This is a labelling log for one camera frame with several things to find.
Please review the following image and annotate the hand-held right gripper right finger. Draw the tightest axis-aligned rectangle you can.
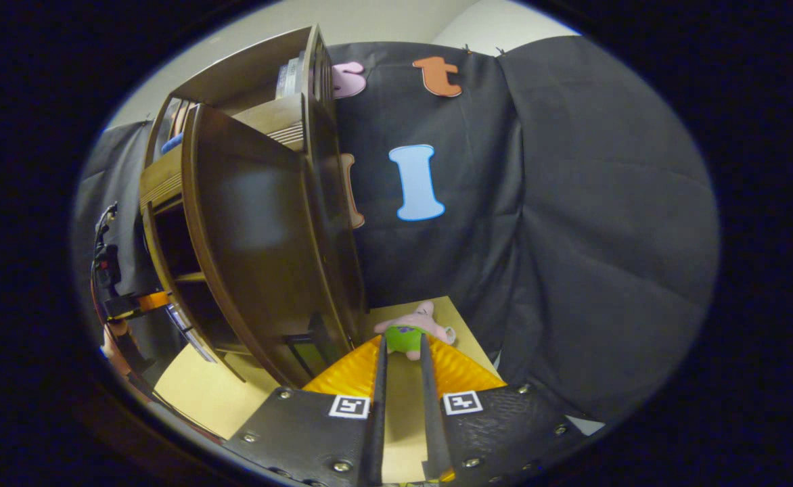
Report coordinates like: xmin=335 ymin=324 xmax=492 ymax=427
xmin=419 ymin=333 xmax=587 ymax=484

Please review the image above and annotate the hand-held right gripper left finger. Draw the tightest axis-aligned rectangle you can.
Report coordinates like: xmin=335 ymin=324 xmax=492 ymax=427
xmin=224 ymin=336 xmax=389 ymax=487

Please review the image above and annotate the wooden double-door shoe cabinet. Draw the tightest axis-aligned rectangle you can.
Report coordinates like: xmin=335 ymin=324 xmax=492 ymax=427
xmin=139 ymin=25 xmax=370 ymax=390

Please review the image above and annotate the pink and green plush toy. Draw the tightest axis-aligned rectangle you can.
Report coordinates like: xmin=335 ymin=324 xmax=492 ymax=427
xmin=374 ymin=301 xmax=457 ymax=361

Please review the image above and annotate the black backdrop cloth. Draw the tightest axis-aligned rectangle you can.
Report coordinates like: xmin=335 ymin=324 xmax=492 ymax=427
xmin=75 ymin=35 xmax=720 ymax=423

